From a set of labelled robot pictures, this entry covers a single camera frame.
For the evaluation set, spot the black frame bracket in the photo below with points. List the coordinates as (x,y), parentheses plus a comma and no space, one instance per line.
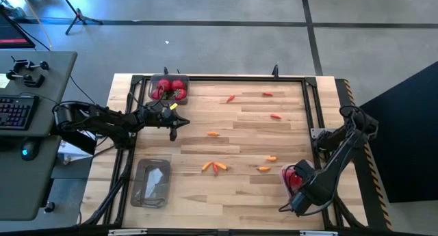
(166,70)
(275,71)

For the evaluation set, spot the grey desk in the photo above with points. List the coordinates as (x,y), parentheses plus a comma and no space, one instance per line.
(54,92)
(31,188)

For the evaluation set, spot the black round knob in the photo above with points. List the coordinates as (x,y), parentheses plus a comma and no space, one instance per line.
(49,207)

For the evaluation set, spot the translucent grey plastic bin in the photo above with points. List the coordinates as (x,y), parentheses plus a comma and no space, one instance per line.
(171,102)
(150,184)

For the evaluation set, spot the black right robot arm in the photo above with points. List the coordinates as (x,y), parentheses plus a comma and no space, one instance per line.
(342,154)

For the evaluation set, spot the black computer mouse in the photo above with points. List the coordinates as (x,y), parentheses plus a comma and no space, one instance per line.
(29,150)

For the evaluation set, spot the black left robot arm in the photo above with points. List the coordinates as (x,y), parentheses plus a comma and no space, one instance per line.
(102,121)

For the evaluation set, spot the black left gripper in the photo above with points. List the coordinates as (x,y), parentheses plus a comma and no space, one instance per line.
(161,117)

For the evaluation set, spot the black platform with hazard stripes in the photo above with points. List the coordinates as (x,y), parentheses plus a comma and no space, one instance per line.
(371,202)

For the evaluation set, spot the red bell pepper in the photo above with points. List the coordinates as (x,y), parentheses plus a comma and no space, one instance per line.
(294,184)

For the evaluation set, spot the white paper sheet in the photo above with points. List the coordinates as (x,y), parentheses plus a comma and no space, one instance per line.
(72,154)

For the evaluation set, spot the black tripod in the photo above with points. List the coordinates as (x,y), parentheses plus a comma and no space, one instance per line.
(79,16)

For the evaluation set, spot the small orange pepper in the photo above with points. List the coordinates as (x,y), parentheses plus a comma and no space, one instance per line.
(213,133)
(264,168)
(221,166)
(206,166)
(271,158)

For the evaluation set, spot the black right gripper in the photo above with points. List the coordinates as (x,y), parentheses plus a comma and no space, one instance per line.
(313,184)

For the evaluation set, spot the black aluminium table frame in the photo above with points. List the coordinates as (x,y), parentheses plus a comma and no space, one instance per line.
(239,78)

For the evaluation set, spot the dark blue floor mat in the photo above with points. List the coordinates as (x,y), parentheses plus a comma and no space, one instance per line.
(410,109)

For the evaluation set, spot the black desk clamp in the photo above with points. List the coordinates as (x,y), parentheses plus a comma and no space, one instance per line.
(25,64)
(32,81)

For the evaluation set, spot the small red pepper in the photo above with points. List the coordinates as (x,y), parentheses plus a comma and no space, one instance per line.
(215,169)
(276,116)
(230,98)
(267,94)

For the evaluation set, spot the black computer monitor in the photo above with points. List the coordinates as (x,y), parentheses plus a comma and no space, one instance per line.
(12,34)

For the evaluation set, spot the black desk crossbar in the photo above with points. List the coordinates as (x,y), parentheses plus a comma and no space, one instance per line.
(82,145)

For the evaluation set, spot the black keyboard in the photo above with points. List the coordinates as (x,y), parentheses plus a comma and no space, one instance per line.
(17,113)

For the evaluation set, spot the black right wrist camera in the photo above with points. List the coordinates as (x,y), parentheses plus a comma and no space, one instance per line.
(301,203)

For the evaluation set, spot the clear plastic bin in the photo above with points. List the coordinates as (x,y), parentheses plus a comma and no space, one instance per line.
(286,195)

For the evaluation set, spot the silver metal bracket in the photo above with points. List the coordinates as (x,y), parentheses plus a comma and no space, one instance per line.
(318,233)
(126,232)

